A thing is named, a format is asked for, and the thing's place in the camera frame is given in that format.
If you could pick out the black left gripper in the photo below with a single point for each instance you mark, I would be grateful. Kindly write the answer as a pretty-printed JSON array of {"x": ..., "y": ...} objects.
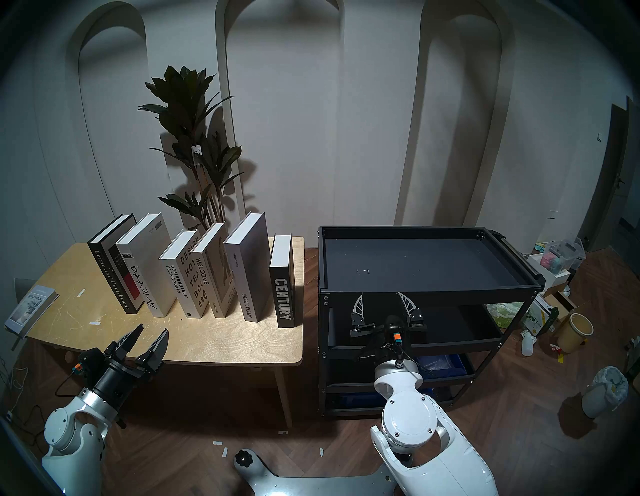
[{"x": 115, "y": 377}]

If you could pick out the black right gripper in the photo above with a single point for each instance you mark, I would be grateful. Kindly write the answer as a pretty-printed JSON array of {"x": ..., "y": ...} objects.
[{"x": 365, "y": 331}]

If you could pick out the white Design Hotels yearbook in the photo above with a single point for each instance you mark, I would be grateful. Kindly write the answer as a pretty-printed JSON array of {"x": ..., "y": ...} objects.
[{"x": 182, "y": 285}]

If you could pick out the black Century book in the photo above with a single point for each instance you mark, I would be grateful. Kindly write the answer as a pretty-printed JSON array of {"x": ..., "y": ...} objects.
[{"x": 282, "y": 300}]

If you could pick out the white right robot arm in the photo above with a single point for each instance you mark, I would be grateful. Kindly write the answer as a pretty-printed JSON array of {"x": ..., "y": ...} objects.
[{"x": 415, "y": 430}]

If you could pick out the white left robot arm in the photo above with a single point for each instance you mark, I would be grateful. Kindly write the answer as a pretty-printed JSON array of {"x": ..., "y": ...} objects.
[{"x": 65, "y": 432}]

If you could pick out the black metal shelf cart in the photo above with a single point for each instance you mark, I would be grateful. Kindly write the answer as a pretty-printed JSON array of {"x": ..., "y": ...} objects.
[{"x": 425, "y": 265}]

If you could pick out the blue plastic bin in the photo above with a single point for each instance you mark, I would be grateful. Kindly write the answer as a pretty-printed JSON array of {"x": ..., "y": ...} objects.
[{"x": 442, "y": 365}]

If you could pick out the light wooden table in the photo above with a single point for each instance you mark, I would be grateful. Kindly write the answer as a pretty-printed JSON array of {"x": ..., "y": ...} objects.
[{"x": 225, "y": 345}]

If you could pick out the black Crime and Punishment book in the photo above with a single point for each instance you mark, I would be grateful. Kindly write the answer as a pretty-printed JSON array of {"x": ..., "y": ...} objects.
[{"x": 112, "y": 270}]

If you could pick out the white Arietta book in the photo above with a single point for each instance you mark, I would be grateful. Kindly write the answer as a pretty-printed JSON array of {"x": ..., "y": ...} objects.
[{"x": 145, "y": 260}]

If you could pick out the white Welcome book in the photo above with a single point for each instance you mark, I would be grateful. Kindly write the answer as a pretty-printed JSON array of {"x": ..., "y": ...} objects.
[{"x": 210, "y": 280}]

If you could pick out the green plastic bag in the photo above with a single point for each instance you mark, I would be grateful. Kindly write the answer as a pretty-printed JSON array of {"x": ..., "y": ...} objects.
[{"x": 502, "y": 312}]

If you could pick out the thin grey cover book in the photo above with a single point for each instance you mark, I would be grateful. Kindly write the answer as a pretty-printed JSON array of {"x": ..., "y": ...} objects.
[{"x": 30, "y": 307}]

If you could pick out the grey Special Issue book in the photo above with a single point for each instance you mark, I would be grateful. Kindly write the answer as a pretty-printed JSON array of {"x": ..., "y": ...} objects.
[{"x": 250, "y": 270}]

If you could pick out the small white bottle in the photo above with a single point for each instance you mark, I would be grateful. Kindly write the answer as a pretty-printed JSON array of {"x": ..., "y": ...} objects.
[{"x": 528, "y": 345}]

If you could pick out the black base knob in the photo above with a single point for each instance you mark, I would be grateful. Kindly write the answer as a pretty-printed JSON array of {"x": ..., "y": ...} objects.
[{"x": 243, "y": 458}]

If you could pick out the white green printed carton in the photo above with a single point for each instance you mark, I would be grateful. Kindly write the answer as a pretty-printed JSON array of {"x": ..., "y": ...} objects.
[{"x": 540, "y": 315}]

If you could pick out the white square box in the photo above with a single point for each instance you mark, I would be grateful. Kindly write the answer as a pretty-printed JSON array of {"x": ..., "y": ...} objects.
[{"x": 542, "y": 267}]

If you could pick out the brown cardboard box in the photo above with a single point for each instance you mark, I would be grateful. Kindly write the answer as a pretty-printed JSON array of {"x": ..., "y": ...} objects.
[{"x": 562, "y": 305}]

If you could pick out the clear plastic storage box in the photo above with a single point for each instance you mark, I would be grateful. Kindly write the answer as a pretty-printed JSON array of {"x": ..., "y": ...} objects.
[{"x": 565, "y": 255}]

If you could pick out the yellow paper bucket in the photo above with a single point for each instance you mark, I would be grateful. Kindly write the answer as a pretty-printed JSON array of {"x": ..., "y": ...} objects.
[{"x": 574, "y": 335}]

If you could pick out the white bagged trash bin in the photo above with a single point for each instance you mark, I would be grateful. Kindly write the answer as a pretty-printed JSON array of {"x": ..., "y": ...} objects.
[{"x": 602, "y": 395}]

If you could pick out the dark green potted plant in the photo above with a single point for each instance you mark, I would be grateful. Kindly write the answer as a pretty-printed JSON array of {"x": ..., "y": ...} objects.
[{"x": 185, "y": 110}]

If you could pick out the dark room door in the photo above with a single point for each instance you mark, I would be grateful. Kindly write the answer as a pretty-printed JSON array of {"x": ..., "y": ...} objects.
[{"x": 612, "y": 175}]

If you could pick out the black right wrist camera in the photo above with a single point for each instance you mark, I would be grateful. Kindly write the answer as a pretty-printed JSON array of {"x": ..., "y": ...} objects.
[{"x": 394, "y": 327}]

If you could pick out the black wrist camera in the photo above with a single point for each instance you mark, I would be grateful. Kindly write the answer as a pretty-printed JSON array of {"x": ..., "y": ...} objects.
[
  {"x": 394, "y": 327},
  {"x": 90, "y": 362}
]

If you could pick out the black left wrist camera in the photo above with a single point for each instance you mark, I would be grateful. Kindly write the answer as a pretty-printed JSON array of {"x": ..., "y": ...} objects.
[{"x": 90, "y": 362}]

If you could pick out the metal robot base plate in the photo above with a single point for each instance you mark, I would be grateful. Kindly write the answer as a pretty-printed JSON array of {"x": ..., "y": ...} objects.
[{"x": 310, "y": 487}]

